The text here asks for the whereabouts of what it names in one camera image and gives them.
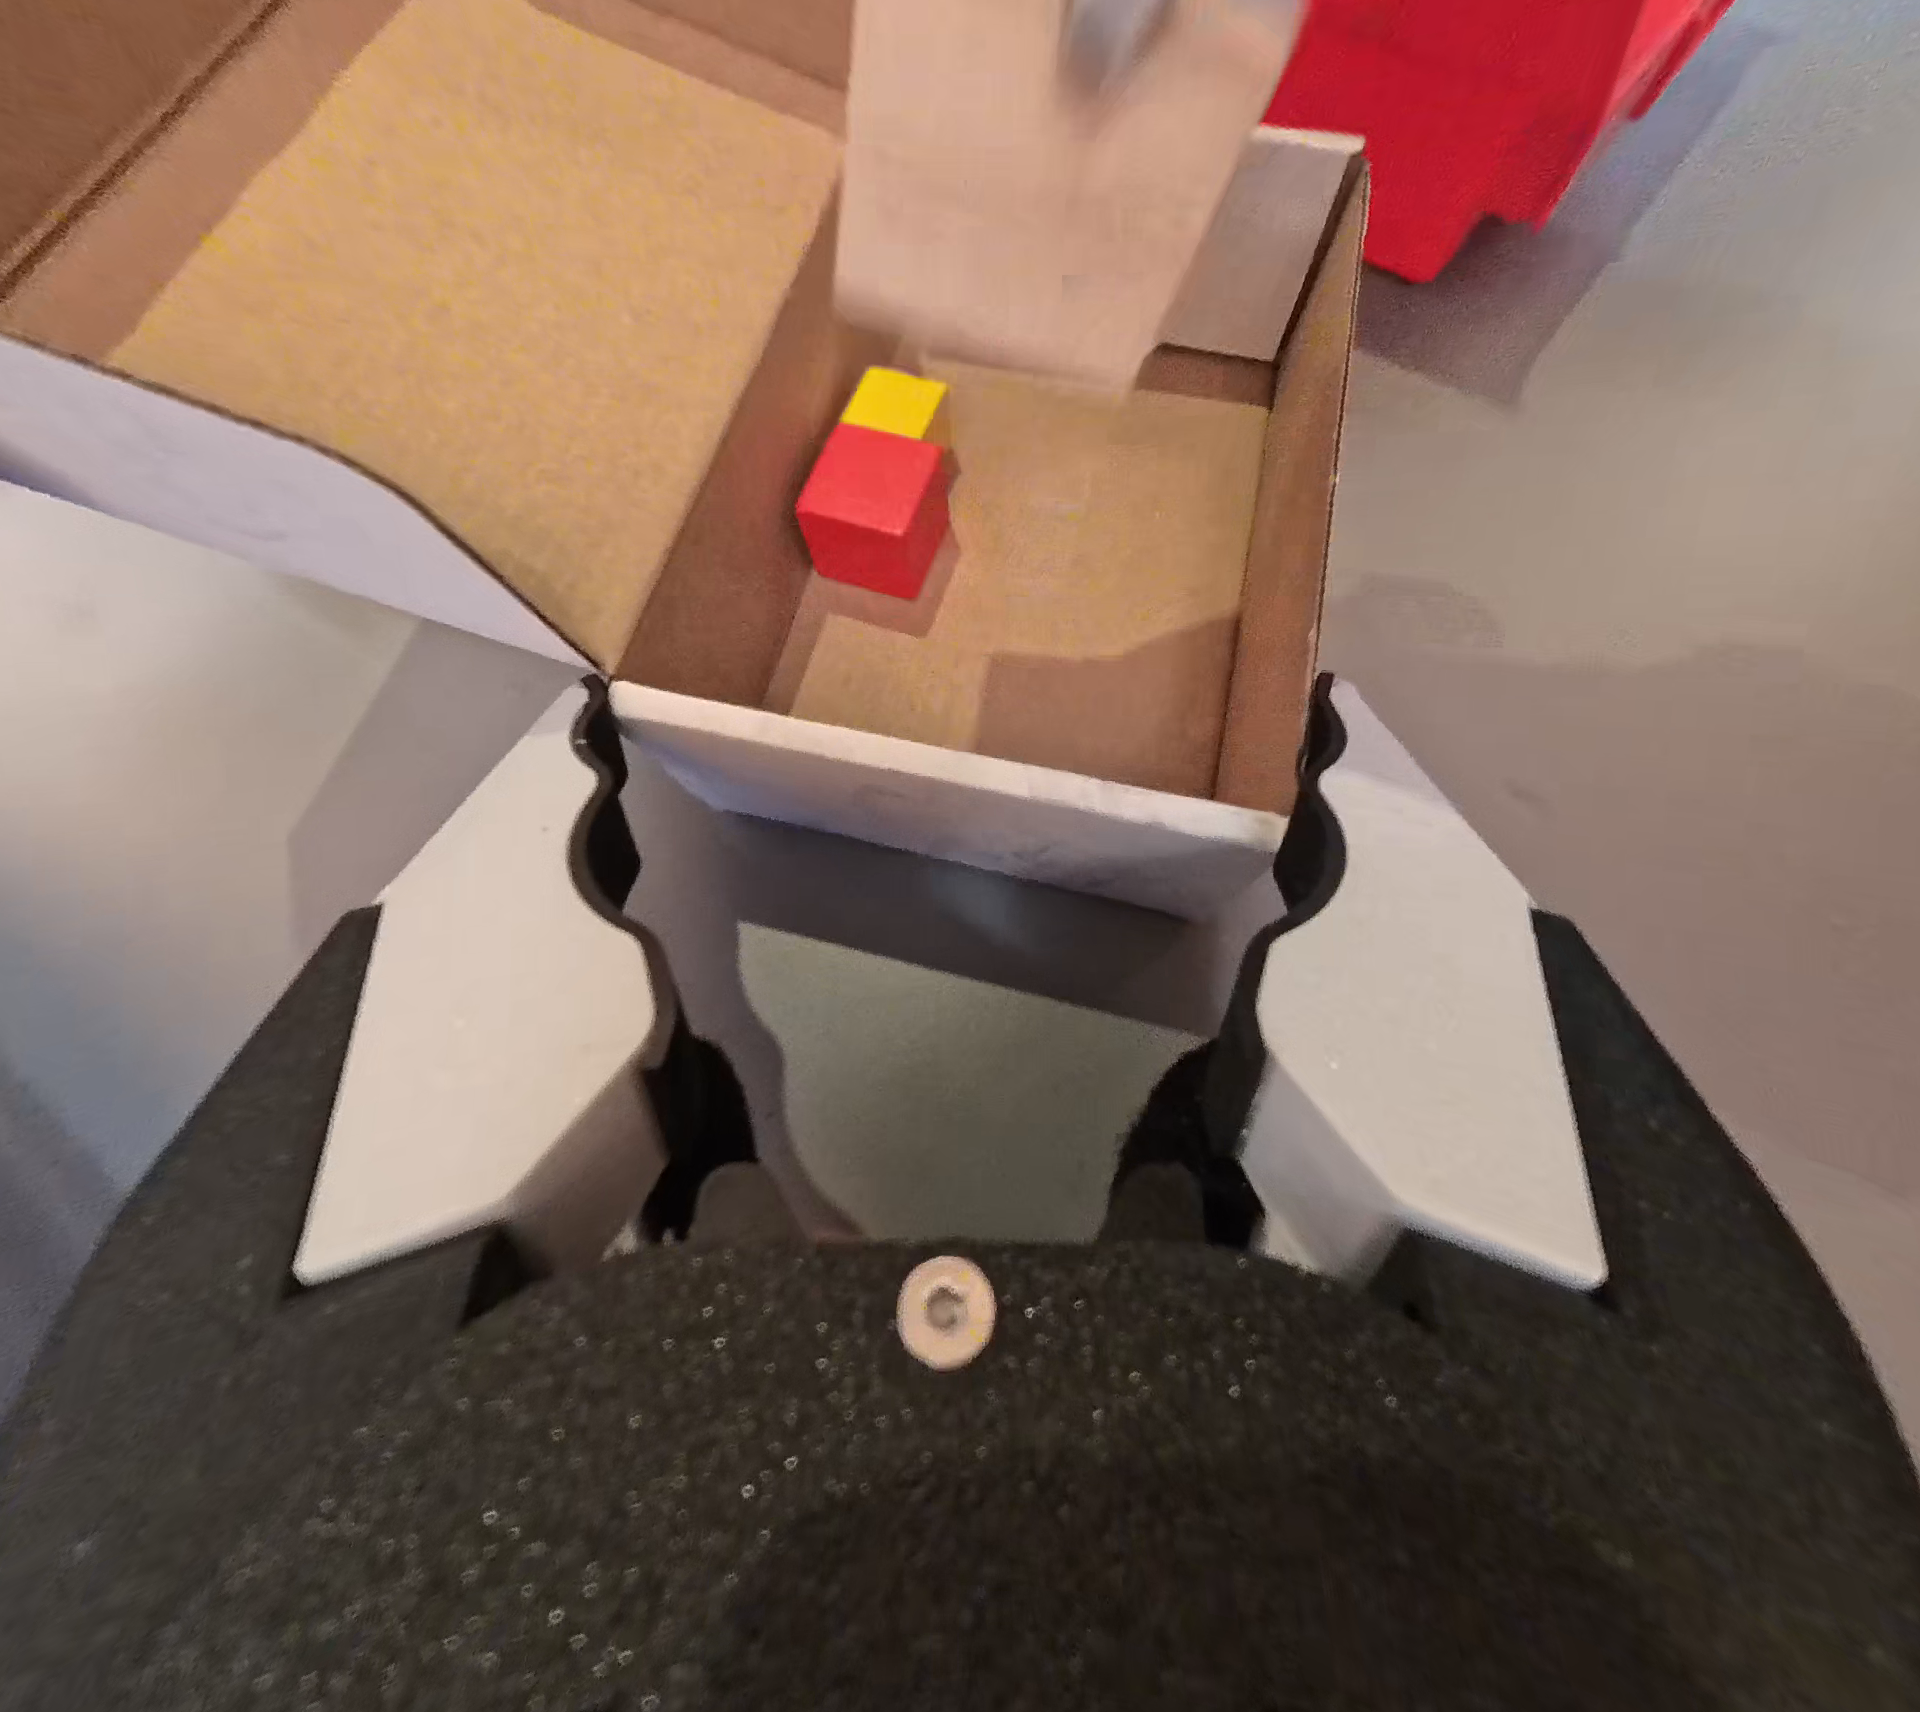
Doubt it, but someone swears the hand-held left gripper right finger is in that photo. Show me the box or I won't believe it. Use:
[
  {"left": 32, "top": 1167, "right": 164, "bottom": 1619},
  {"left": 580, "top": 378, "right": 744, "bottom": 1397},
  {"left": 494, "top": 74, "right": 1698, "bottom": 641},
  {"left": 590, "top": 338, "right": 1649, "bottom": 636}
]
[{"left": 1133, "top": 675, "right": 1611, "bottom": 1293}]

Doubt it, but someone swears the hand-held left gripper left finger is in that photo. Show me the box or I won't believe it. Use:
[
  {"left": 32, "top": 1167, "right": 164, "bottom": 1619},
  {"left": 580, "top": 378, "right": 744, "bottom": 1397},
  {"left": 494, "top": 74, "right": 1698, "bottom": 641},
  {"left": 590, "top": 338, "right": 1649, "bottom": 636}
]
[{"left": 292, "top": 675, "right": 760, "bottom": 1293}]

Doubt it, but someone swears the red plastic bin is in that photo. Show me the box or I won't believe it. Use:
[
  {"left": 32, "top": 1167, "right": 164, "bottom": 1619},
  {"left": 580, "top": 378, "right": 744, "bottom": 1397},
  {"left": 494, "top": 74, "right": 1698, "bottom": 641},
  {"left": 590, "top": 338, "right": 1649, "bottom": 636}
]
[{"left": 823, "top": 0, "right": 1885, "bottom": 284}]

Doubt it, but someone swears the yellow wooden cube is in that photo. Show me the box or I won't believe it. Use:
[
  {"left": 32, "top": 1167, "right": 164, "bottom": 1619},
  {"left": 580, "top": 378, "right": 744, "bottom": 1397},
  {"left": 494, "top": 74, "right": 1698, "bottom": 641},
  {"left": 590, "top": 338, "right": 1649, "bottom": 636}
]
[{"left": 840, "top": 366, "right": 951, "bottom": 447}]

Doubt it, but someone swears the red wooden cube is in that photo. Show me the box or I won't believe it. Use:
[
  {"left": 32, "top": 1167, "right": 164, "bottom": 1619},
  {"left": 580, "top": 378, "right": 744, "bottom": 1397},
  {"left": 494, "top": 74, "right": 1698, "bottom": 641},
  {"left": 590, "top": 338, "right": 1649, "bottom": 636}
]
[{"left": 794, "top": 423, "right": 951, "bottom": 604}]

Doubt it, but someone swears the white cardboard box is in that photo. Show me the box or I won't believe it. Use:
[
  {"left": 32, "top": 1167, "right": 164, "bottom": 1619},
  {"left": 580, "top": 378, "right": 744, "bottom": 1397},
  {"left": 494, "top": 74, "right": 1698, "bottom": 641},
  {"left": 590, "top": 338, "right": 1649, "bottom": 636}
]
[{"left": 0, "top": 0, "right": 1370, "bottom": 1041}]

